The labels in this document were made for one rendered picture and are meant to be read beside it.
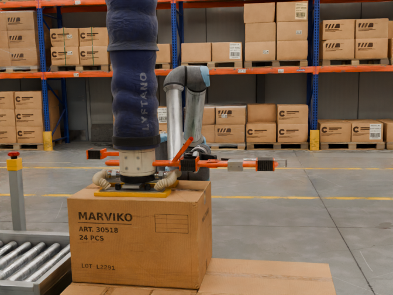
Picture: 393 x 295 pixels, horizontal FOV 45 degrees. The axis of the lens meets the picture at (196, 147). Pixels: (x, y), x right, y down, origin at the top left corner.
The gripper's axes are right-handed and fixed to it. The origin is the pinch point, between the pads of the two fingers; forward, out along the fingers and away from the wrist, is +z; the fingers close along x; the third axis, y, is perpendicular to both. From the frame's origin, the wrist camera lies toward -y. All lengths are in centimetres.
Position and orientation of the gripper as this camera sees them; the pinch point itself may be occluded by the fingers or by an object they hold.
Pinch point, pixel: (195, 163)
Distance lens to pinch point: 219.9
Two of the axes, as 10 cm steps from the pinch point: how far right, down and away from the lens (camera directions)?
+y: -9.9, -0.1, 1.7
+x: -0.2, -9.9, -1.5
